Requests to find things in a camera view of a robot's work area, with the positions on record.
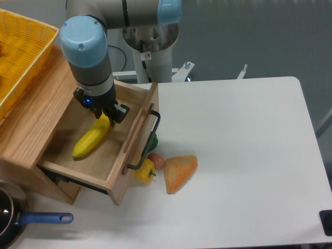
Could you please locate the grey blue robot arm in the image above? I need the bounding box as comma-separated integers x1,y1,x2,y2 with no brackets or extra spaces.
60,1,182,125

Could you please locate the open wooden top drawer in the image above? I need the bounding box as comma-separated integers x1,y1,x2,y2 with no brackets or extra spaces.
38,81,159,205

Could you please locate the black metal drawer handle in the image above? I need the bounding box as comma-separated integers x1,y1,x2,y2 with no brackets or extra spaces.
127,110,161,170

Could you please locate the green bell pepper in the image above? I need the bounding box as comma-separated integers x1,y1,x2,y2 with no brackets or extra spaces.
148,134,159,152

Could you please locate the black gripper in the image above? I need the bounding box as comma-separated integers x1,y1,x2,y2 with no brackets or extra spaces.
73,80,130,127

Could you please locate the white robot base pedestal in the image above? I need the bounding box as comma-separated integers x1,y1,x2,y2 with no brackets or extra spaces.
122,23,179,84

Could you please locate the black corner object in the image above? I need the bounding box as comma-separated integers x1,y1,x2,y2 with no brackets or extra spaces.
319,210,332,237

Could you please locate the yellow banana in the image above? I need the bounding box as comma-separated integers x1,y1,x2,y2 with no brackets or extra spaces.
72,113,110,159

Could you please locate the wooden drawer cabinet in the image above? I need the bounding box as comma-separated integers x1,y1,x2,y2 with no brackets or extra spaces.
1,46,106,204

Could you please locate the yellow plastic basket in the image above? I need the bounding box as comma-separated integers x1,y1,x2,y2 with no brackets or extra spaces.
1,9,59,119

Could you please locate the brown egg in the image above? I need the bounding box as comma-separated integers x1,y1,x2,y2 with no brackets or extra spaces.
148,153,165,170

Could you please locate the blue handled frying pan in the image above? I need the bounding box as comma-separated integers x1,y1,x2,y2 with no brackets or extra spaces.
1,182,74,248

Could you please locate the toasted sandwich triangle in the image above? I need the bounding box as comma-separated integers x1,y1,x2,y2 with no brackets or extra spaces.
164,155,198,195

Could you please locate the yellow bell pepper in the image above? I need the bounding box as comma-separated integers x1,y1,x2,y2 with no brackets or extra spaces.
134,159,156,185

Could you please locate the black cable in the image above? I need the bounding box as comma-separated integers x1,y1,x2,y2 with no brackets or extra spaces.
107,44,127,73

